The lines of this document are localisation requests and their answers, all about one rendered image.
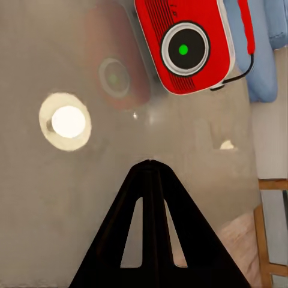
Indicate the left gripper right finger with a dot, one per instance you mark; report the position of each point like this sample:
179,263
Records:
209,263

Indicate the door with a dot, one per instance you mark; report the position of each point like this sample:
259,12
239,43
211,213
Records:
271,218

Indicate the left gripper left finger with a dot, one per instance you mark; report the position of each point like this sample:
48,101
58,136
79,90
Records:
101,265

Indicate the sofa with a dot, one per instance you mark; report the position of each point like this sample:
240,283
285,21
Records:
269,19

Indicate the radio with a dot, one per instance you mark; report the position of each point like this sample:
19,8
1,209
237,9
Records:
190,42

